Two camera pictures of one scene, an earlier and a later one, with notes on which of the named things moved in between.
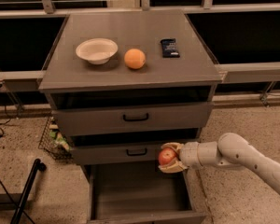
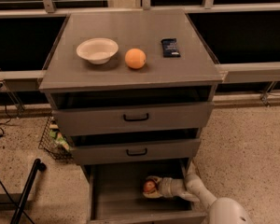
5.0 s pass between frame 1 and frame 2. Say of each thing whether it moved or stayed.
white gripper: moved
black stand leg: stayed
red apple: moved
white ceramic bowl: stayed
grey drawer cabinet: stayed
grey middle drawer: stayed
